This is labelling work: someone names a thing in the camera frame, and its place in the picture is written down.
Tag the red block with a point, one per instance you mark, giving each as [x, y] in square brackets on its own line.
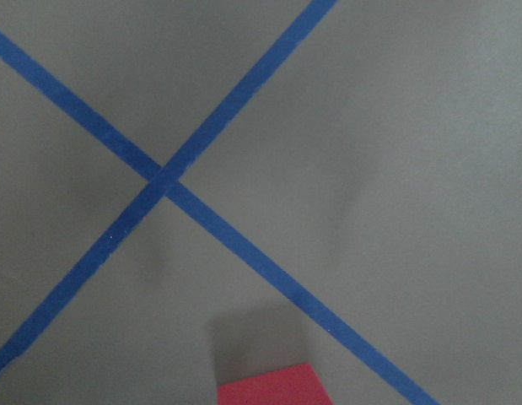
[297, 384]

